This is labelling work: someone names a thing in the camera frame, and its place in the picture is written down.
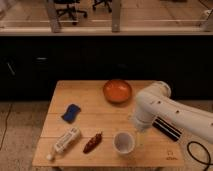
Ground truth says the blue sponge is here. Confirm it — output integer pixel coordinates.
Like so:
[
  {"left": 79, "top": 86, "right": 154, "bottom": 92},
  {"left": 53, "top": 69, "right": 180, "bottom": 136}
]
[{"left": 61, "top": 104, "right": 81, "bottom": 123}]

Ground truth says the white tube bottle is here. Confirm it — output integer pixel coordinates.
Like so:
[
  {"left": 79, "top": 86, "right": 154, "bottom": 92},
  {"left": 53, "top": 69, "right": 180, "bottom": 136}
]
[{"left": 46, "top": 127, "right": 81, "bottom": 161}]

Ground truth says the orange ceramic bowl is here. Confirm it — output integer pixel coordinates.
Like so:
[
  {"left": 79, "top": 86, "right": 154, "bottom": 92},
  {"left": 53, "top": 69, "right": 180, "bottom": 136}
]
[{"left": 103, "top": 79, "right": 132, "bottom": 103}]

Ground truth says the dark cabinet counter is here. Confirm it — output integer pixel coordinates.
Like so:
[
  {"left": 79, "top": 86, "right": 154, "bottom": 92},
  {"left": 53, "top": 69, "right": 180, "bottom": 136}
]
[{"left": 0, "top": 35, "right": 213, "bottom": 100}]

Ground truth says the black cable on floor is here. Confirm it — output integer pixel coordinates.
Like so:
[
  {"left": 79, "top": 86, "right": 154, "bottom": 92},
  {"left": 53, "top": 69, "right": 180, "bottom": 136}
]
[{"left": 186, "top": 140, "right": 213, "bottom": 171}]

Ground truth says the brown dried chili pepper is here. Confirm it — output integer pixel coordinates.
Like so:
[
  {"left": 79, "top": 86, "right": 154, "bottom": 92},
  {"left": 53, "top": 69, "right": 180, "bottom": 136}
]
[{"left": 83, "top": 133, "right": 102, "bottom": 154}]

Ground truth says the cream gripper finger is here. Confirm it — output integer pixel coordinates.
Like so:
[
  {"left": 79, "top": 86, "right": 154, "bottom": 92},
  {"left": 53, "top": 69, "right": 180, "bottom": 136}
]
[{"left": 136, "top": 132, "right": 145, "bottom": 147}]

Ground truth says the black office chair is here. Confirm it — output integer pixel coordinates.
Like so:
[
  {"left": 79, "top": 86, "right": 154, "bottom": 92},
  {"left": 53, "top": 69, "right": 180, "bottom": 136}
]
[
  {"left": 92, "top": 0, "right": 113, "bottom": 14},
  {"left": 53, "top": 0, "right": 88, "bottom": 25}
]

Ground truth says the white ceramic cup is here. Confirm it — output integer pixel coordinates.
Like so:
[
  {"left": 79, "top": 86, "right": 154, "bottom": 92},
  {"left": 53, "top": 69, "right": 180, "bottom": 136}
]
[{"left": 113, "top": 132, "right": 135, "bottom": 155}]

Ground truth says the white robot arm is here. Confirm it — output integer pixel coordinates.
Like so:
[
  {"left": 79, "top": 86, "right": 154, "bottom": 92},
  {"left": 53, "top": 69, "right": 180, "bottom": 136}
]
[{"left": 132, "top": 81, "right": 213, "bottom": 144}]

